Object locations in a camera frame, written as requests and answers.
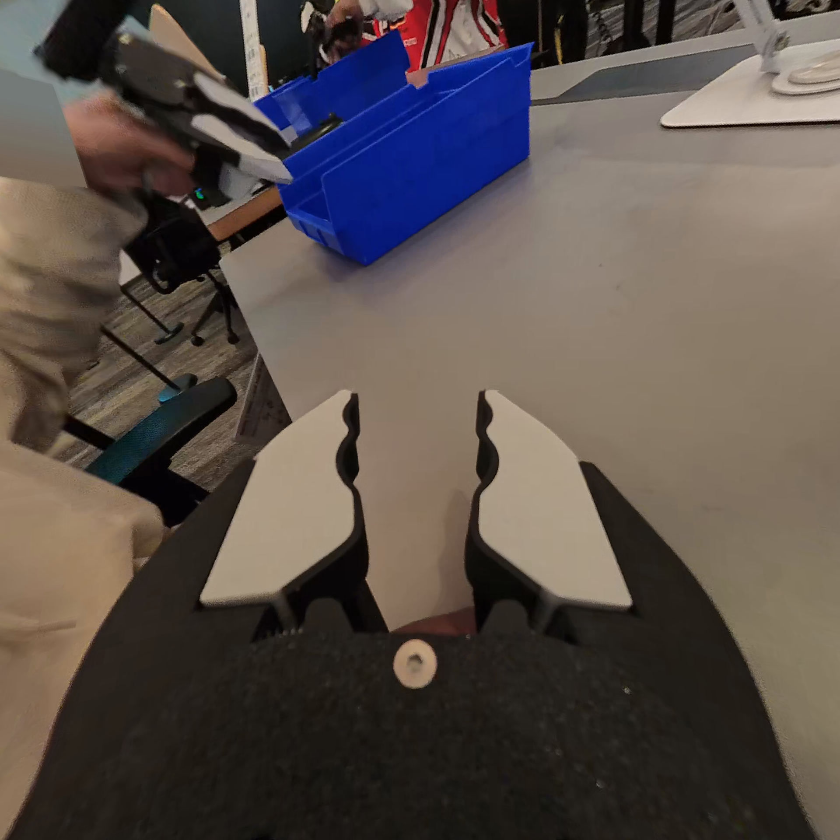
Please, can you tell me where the person's left forearm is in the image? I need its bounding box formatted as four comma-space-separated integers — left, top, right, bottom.
0, 177, 150, 455

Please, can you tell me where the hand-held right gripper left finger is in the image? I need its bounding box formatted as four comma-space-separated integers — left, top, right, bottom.
199, 390, 368, 634

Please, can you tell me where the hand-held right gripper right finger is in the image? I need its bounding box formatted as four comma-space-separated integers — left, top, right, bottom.
465, 389, 634, 634

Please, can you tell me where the blue plastic bin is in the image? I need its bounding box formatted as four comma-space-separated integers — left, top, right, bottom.
277, 42, 534, 267
252, 29, 412, 133

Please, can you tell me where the laminated paper sign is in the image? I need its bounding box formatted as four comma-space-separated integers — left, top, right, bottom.
235, 356, 292, 455

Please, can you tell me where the white metal stand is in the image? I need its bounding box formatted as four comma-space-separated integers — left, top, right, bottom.
659, 0, 840, 130

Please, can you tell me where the white metal bracket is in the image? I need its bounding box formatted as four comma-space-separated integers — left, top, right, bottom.
239, 0, 270, 101

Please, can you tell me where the black tripod stand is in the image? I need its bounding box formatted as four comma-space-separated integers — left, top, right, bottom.
100, 281, 199, 396

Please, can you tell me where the person's cream sweatshirt torso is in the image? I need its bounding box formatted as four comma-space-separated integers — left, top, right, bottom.
0, 438, 166, 816

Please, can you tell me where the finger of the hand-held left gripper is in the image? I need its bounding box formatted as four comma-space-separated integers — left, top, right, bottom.
192, 71, 291, 153
189, 113, 295, 186

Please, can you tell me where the black jacket with yellow trim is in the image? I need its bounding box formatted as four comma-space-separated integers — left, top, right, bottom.
508, 0, 592, 70

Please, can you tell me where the wooden board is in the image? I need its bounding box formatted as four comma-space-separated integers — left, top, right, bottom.
147, 3, 228, 84

